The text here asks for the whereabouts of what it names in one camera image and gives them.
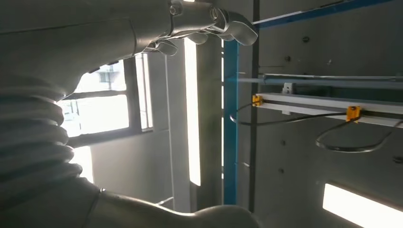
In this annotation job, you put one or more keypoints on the small white rail bracket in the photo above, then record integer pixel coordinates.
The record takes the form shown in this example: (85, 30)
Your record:
(287, 88)

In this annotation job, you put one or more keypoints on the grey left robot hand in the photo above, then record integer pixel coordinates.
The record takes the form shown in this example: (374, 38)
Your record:
(63, 31)

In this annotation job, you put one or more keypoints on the blue upright frame post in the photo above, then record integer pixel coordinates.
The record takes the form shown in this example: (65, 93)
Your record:
(230, 126)

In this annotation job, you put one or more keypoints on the blue slanted frame beam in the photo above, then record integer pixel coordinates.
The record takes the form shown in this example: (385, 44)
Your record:
(314, 14)

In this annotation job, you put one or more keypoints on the yellow rail sensor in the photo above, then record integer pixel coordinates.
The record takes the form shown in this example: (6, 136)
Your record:
(257, 100)
(353, 113)

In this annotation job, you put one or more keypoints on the black upright strip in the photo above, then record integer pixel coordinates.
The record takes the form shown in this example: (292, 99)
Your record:
(253, 141)

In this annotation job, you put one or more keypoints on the dark panel bolt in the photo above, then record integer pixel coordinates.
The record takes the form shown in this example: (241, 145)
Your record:
(305, 39)

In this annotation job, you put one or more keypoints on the rectangular ceiling light panel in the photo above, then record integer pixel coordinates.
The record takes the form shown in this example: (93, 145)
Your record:
(362, 207)

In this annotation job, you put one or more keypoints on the ribbed grey left arm sleeve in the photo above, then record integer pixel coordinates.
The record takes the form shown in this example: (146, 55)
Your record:
(31, 135)

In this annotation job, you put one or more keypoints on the long ceiling light strip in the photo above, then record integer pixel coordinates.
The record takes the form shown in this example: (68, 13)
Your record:
(192, 110)

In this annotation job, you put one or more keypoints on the grey blue horizontal bar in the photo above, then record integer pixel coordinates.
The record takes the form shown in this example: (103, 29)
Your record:
(330, 82)

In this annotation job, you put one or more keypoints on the small dark framed window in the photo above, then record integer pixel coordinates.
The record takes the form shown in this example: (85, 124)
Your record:
(132, 94)

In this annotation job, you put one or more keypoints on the white aluminium sensor rail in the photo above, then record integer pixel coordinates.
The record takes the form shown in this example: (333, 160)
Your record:
(314, 101)

